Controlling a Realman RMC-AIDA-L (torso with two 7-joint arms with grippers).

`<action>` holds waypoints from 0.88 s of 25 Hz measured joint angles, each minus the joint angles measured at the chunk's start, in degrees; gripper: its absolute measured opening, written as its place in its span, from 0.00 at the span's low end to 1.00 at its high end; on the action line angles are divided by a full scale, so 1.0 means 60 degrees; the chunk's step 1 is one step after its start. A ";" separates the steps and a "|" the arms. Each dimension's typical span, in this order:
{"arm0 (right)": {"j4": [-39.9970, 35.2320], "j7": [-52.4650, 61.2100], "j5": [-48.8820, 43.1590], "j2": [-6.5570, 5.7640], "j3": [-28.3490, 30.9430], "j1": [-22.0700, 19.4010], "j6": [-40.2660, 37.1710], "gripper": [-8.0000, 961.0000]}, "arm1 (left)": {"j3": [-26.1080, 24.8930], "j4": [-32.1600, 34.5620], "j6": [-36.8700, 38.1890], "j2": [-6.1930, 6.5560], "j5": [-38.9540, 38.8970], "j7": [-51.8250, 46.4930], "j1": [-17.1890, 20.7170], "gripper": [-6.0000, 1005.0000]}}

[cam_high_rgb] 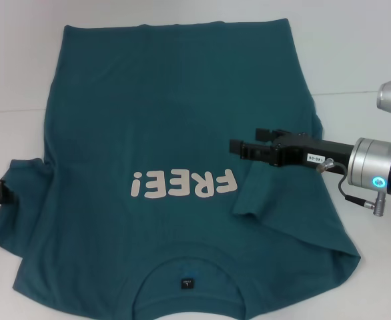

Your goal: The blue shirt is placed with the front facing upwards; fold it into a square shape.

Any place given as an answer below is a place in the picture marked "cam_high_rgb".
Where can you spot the teal blue printed t-shirt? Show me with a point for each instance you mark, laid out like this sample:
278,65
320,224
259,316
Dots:
182,83

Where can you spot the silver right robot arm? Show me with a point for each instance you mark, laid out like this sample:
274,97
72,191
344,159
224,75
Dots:
374,163

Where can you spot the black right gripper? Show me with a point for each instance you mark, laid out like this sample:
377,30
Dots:
312,151

